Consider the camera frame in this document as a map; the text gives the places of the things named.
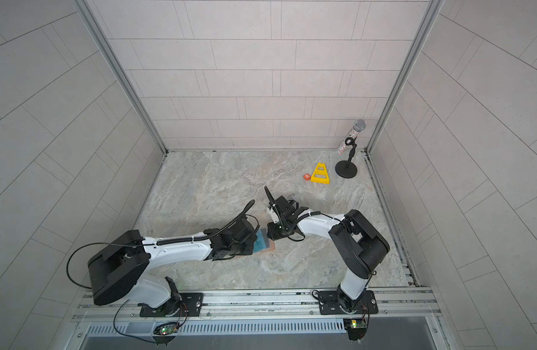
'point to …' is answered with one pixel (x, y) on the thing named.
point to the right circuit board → (356, 328)
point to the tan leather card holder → (269, 243)
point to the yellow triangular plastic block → (320, 174)
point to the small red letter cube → (307, 176)
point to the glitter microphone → (358, 125)
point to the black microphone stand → (347, 169)
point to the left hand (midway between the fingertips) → (257, 246)
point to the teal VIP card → (260, 243)
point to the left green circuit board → (165, 329)
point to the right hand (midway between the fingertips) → (270, 235)
